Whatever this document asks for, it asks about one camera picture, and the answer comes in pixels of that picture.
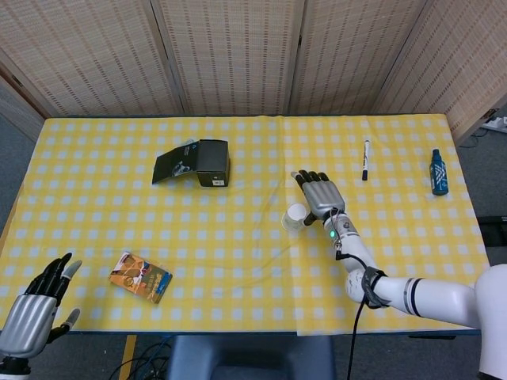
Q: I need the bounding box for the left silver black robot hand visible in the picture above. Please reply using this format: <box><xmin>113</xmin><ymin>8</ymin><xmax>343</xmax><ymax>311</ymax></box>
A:
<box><xmin>0</xmin><ymin>253</ymin><xmax>83</xmax><ymax>359</ymax></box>

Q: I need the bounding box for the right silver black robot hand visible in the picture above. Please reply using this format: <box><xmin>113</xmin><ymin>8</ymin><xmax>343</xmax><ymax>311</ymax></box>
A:
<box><xmin>292</xmin><ymin>169</ymin><xmax>347</xmax><ymax>229</ymax></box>

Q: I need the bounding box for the white paper cup green print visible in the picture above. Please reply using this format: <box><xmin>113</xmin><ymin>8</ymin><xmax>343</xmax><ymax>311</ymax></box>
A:
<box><xmin>285</xmin><ymin>202</ymin><xmax>308</xmax><ymax>227</ymax></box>

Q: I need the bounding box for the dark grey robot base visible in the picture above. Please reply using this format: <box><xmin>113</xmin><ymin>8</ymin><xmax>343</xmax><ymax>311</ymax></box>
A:
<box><xmin>167</xmin><ymin>335</ymin><xmax>338</xmax><ymax>380</ymax></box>

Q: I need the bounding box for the black and white marker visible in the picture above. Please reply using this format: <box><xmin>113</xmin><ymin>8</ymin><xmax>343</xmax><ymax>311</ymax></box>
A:
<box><xmin>360</xmin><ymin>139</ymin><xmax>373</xmax><ymax>181</ymax></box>

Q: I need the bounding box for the yellow floor tape strip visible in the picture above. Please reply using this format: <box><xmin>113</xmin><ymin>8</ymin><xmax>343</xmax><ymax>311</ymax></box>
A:
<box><xmin>120</xmin><ymin>335</ymin><xmax>138</xmax><ymax>380</ymax></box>

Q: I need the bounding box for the yellow white checkered tablecloth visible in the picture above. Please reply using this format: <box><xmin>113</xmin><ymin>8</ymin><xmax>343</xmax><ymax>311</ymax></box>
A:
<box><xmin>0</xmin><ymin>114</ymin><xmax>490</xmax><ymax>338</ymax></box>

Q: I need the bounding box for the black cardboard box open lid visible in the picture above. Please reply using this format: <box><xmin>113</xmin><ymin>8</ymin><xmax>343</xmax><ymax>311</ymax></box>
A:
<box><xmin>151</xmin><ymin>138</ymin><xmax>232</xmax><ymax>188</ymax></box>

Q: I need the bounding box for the dark blue spray bottle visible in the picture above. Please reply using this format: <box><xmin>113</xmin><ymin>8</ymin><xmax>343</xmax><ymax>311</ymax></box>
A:
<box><xmin>429</xmin><ymin>148</ymin><xmax>451</xmax><ymax>196</ymax></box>

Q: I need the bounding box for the woven folding screen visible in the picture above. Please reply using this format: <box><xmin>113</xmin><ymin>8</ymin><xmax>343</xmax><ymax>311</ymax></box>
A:
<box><xmin>0</xmin><ymin>0</ymin><xmax>507</xmax><ymax>146</ymax></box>

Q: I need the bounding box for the black equipment stand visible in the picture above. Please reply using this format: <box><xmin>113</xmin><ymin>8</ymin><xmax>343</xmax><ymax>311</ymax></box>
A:
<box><xmin>476</xmin><ymin>215</ymin><xmax>507</xmax><ymax>247</ymax></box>

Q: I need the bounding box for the black floor cable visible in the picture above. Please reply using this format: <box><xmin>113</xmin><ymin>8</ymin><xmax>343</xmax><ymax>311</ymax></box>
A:
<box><xmin>109</xmin><ymin>336</ymin><xmax>172</xmax><ymax>380</ymax></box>

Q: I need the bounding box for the blue floor cable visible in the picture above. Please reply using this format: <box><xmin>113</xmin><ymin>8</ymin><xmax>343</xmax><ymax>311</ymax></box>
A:
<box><xmin>142</xmin><ymin>336</ymin><xmax>173</xmax><ymax>377</ymax></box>

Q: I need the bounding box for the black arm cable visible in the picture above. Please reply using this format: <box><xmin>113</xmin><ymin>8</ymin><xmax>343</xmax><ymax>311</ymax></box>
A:
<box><xmin>334</xmin><ymin>237</ymin><xmax>391</xmax><ymax>380</ymax></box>

